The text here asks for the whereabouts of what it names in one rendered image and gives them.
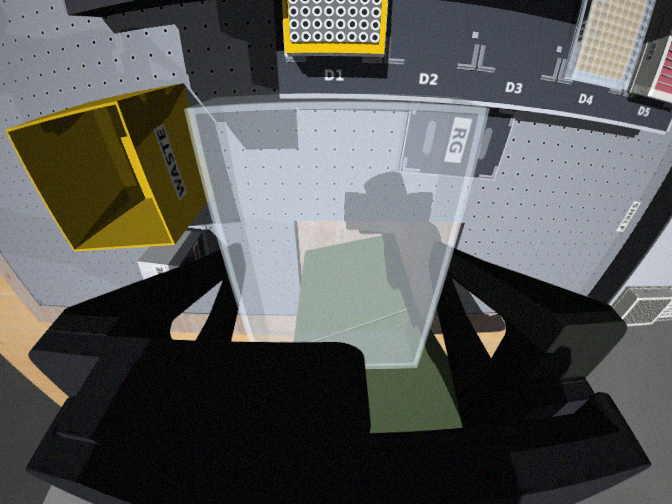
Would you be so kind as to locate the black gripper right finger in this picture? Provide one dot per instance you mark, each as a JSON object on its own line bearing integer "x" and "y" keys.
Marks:
{"x": 552, "y": 334}

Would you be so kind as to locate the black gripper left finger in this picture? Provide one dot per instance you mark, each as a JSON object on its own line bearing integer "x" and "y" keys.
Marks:
{"x": 147, "y": 308}

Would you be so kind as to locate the yellow open-top bin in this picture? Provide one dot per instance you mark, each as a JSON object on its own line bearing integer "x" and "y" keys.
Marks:
{"x": 86, "y": 173}

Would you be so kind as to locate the grey box with white resume label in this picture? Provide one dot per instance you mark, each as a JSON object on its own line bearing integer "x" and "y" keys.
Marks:
{"x": 189, "y": 247}

